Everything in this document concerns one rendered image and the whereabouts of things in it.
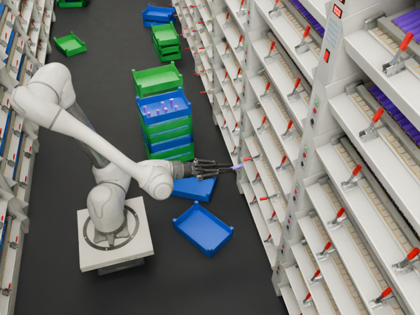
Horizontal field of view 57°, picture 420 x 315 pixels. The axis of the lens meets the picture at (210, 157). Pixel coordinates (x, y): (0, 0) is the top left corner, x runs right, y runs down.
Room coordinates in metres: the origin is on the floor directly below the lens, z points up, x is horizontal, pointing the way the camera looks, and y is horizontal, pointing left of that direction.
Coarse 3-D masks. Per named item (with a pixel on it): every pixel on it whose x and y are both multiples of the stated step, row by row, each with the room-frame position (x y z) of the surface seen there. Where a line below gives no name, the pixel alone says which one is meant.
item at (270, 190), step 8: (248, 136) 1.57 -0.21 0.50; (248, 144) 1.52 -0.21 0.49; (256, 144) 1.50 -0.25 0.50; (256, 152) 1.45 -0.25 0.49; (264, 168) 1.33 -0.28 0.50; (264, 176) 1.28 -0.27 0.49; (264, 184) 1.23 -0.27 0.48; (272, 192) 1.18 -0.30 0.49; (280, 200) 1.12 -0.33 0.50; (280, 208) 1.08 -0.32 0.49; (280, 216) 1.04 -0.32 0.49
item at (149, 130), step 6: (180, 120) 1.87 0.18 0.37; (186, 120) 1.88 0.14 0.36; (144, 126) 1.82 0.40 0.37; (156, 126) 1.81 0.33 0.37; (162, 126) 1.83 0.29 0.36; (168, 126) 1.84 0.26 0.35; (174, 126) 1.86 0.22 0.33; (180, 126) 1.87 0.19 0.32; (150, 132) 1.80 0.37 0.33; (156, 132) 1.81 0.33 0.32
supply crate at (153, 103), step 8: (152, 96) 2.01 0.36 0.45; (160, 96) 2.03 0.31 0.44; (168, 96) 2.05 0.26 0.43; (176, 96) 2.07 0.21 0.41; (184, 96) 2.01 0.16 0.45; (144, 104) 1.99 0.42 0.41; (152, 104) 1.99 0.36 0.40; (160, 104) 1.99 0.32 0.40; (168, 104) 1.99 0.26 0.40; (176, 104) 1.99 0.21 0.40; (184, 104) 1.99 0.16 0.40; (152, 112) 1.91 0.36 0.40; (160, 112) 1.91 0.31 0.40; (168, 112) 1.84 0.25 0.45; (176, 112) 1.86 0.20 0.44; (184, 112) 1.88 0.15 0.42; (144, 120) 1.79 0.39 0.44; (152, 120) 1.81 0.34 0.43; (160, 120) 1.83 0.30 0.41
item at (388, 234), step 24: (336, 144) 0.88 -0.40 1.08; (336, 168) 0.79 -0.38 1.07; (360, 168) 0.71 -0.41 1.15; (360, 192) 0.69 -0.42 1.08; (384, 192) 0.66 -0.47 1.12; (360, 216) 0.62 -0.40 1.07; (384, 216) 0.60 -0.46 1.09; (384, 240) 0.54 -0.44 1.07; (408, 240) 0.52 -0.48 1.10; (384, 264) 0.48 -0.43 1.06; (408, 264) 0.45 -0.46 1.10; (408, 288) 0.41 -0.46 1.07
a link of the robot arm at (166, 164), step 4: (148, 160) 1.20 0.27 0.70; (152, 160) 1.20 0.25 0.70; (156, 160) 1.20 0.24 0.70; (160, 160) 1.20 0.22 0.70; (140, 164) 1.16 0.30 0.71; (144, 164) 1.16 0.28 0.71; (148, 164) 1.16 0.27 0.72; (152, 164) 1.15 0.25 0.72; (156, 164) 1.15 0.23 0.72; (160, 164) 1.15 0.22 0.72; (164, 164) 1.17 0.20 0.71; (168, 164) 1.18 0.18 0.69; (168, 168) 1.16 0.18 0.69
